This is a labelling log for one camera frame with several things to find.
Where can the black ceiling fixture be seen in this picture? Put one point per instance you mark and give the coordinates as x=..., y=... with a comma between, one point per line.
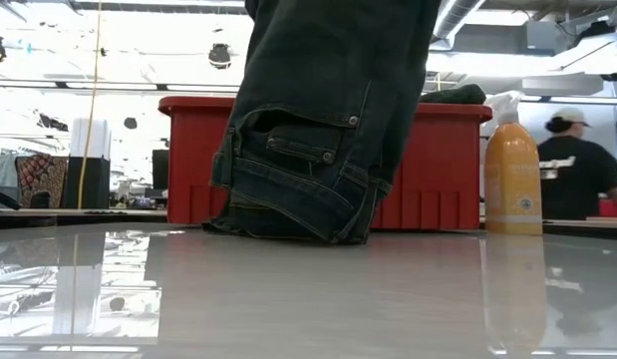
x=219, y=56

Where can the red plastic laundry bin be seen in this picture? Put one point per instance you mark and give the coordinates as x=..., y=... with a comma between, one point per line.
x=437, y=169

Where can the dark blue denim jeans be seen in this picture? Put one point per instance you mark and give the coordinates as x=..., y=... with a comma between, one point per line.
x=313, y=75

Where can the person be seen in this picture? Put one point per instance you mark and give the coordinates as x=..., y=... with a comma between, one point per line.
x=572, y=179

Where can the black monitor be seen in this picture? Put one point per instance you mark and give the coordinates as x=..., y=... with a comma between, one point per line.
x=160, y=169

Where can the orange spray bottle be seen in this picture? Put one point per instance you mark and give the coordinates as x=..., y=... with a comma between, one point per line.
x=512, y=174

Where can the red patterned fabric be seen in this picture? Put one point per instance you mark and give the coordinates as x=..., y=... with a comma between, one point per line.
x=41, y=179

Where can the silver air duct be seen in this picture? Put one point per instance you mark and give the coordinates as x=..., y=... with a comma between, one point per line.
x=452, y=20

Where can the green polo shirt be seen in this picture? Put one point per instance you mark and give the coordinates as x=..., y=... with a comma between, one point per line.
x=452, y=95

